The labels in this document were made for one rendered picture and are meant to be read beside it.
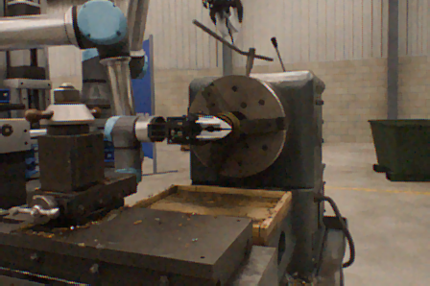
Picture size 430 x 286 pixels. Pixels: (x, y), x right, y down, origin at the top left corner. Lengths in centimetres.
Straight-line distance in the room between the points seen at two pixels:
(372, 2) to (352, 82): 230
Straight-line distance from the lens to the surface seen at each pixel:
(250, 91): 105
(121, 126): 100
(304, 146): 118
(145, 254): 45
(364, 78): 1103
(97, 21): 100
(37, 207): 56
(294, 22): 1148
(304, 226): 124
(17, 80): 142
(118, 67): 113
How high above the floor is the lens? 114
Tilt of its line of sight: 3 degrees down
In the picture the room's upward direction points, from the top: 1 degrees counter-clockwise
